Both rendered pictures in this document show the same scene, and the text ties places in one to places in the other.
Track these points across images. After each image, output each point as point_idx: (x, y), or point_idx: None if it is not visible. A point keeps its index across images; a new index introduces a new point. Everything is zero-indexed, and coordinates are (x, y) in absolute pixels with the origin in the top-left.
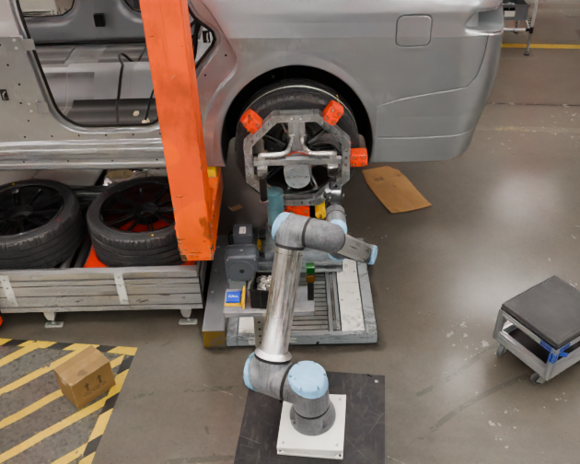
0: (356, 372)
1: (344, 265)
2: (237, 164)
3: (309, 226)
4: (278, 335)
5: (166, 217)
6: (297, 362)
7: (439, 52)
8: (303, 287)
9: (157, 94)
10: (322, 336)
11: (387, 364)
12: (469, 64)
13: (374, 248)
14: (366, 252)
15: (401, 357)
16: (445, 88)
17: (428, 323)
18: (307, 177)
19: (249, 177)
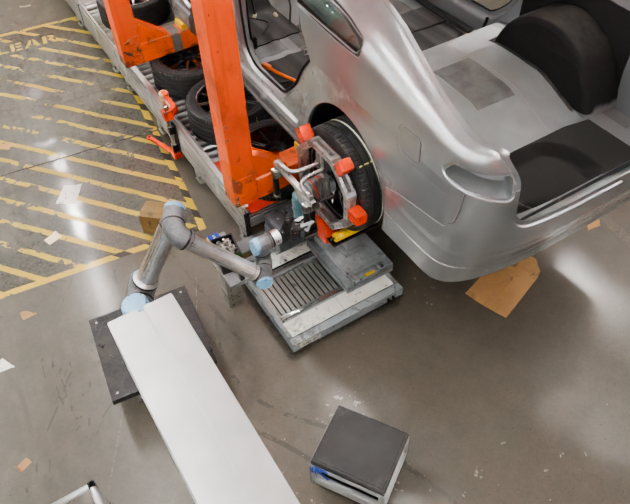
0: (257, 353)
1: (358, 292)
2: None
3: (166, 219)
4: (142, 269)
5: None
6: (246, 315)
7: (425, 177)
8: None
9: (204, 75)
10: (270, 315)
11: (277, 368)
12: (446, 208)
13: (263, 278)
14: (247, 275)
15: (290, 375)
16: (427, 213)
17: (340, 378)
18: (303, 200)
19: (299, 173)
